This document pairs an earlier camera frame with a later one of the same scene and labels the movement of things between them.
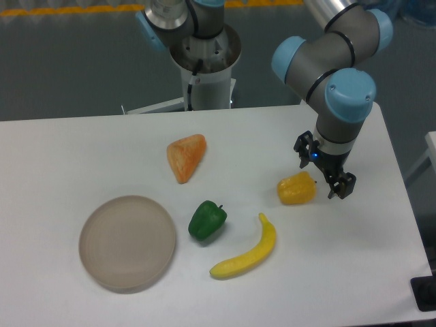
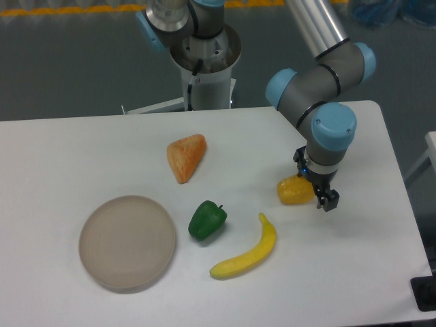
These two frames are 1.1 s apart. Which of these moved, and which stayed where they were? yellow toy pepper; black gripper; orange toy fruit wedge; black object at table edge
Moved: black gripper
Stayed: orange toy fruit wedge; yellow toy pepper; black object at table edge
